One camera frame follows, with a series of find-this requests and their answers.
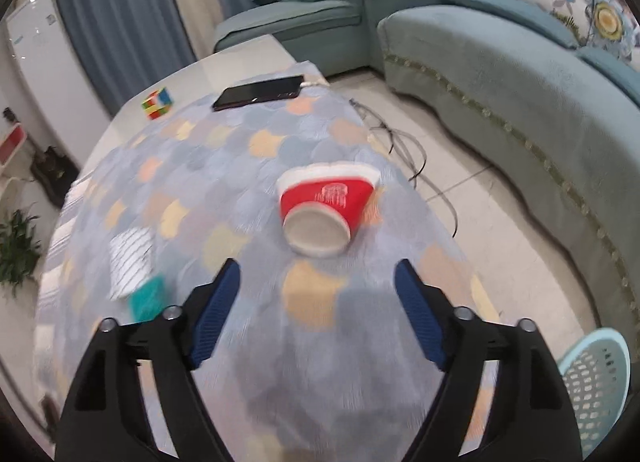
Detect light blue plastic basket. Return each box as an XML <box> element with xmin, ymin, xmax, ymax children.
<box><xmin>557</xmin><ymin>328</ymin><xmax>632</xmax><ymax>461</ymax></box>

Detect white standing air conditioner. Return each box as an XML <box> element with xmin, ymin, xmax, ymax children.
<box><xmin>5</xmin><ymin>0</ymin><xmax>112</xmax><ymax>169</ymax></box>

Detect floral pillow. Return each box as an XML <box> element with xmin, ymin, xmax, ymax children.
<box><xmin>530</xmin><ymin>0</ymin><xmax>640</xmax><ymax>51</ymax></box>

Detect green potted plant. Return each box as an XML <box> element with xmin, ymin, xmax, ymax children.
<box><xmin>0</xmin><ymin>209</ymin><xmax>44</xmax><ymax>299</ymax></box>

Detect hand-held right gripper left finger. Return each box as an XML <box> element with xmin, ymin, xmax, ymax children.
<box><xmin>55</xmin><ymin>258</ymin><xmax>242</xmax><ymax>462</ymax></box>

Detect black floor cables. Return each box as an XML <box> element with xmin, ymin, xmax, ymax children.
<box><xmin>347</xmin><ymin>98</ymin><xmax>462</xmax><ymax>239</ymax></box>

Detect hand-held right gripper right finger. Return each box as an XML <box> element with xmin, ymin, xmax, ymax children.
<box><xmin>394</xmin><ymin>258</ymin><xmax>584</xmax><ymax>462</ymax></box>

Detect blue sofa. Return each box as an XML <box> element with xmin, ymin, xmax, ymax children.
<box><xmin>214</xmin><ymin>0</ymin><xmax>640</xmax><ymax>314</ymax></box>

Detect red and white stand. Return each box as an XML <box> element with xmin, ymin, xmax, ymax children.
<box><xmin>0</xmin><ymin>123</ymin><xmax>27</xmax><ymax>166</ymax></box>

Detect black smartphone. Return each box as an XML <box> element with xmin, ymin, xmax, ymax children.
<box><xmin>211</xmin><ymin>74</ymin><xmax>305</xmax><ymax>112</ymax></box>

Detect red and white paper cup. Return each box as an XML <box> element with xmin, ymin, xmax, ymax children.
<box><xmin>276</xmin><ymin>160</ymin><xmax>384</xmax><ymax>258</ymax></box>

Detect blue cushion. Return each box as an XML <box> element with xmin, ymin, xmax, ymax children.
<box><xmin>575</xmin><ymin>44</ymin><xmax>640</xmax><ymax>109</ymax></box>
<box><xmin>440</xmin><ymin>0</ymin><xmax>581</xmax><ymax>49</ymax></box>

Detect colourful puzzle cube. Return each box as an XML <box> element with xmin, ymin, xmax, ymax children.
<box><xmin>141</xmin><ymin>87</ymin><xmax>176</xmax><ymax>121</ymax></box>

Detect white patterned paper packet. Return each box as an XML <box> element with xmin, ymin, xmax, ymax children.
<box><xmin>108</xmin><ymin>227</ymin><xmax>155</xmax><ymax>301</ymax></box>

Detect teal packet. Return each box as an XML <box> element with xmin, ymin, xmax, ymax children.
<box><xmin>129</xmin><ymin>275</ymin><xmax>167</xmax><ymax>322</ymax></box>

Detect dark plant stand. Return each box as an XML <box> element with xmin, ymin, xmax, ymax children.
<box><xmin>30</xmin><ymin>144</ymin><xmax>81</xmax><ymax>209</ymax></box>

